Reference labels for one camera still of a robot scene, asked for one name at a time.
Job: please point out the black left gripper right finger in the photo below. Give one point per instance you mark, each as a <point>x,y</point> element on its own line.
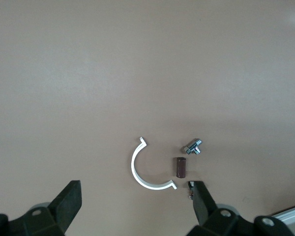
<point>201,204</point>

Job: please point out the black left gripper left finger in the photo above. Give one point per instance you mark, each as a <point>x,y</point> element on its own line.
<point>66,204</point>

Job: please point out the small brown ribbed block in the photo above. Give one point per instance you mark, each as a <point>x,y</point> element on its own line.
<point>180,168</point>

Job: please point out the chrome metal tee fitting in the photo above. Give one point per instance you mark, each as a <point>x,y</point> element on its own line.
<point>193,147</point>

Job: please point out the white curved plastic clamp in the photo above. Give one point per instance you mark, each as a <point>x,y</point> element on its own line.
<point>134,167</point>

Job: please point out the brown table mat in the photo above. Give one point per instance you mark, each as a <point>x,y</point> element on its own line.
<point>88,73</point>

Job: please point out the black switch with white cap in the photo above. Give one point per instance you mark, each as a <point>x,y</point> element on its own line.
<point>190,189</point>

